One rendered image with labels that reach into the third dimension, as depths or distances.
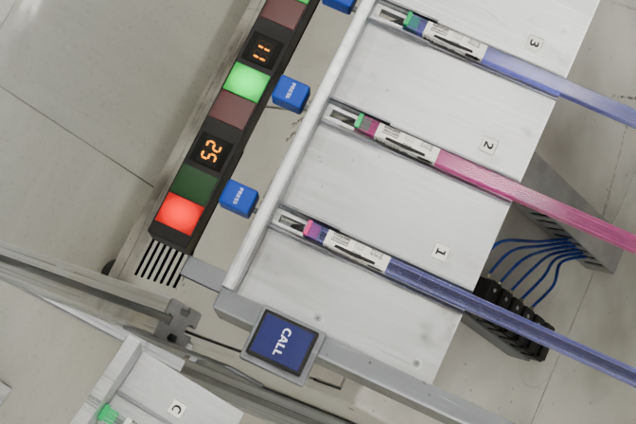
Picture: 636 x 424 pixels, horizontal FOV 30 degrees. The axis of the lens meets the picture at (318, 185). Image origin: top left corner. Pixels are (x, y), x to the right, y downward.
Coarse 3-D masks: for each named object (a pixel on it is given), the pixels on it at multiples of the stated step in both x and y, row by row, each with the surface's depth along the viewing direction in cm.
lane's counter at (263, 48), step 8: (256, 32) 113; (256, 40) 112; (264, 40) 112; (272, 40) 112; (248, 48) 112; (256, 48) 112; (264, 48) 112; (272, 48) 112; (280, 48) 112; (248, 56) 112; (256, 56) 112; (264, 56) 112; (272, 56) 112; (264, 64) 112; (272, 64) 112
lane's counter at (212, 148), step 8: (200, 136) 110; (208, 136) 110; (216, 136) 110; (200, 144) 110; (208, 144) 110; (216, 144) 110; (224, 144) 110; (232, 144) 110; (192, 152) 110; (200, 152) 110; (208, 152) 110; (216, 152) 110; (224, 152) 110; (192, 160) 109; (200, 160) 109; (208, 160) 109; (216, 160) 109; (224, 160) 109; (216, 168) 109
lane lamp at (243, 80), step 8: (240, 64) 112; (232, 72) 112; (240, 72) 112; (248, 72) 112; (256, 72) 112; (232, 80) 111; (240, 80) 111; (248, 80) 111; (256, 80) 111; (264, 80) 111; (224, 88) 111; (232, 88) 111; (240, 88) 111; (248, 88) 111; (256, 88) 111; (264, 88) 111; (248, 96) 111; (256, 96) 111
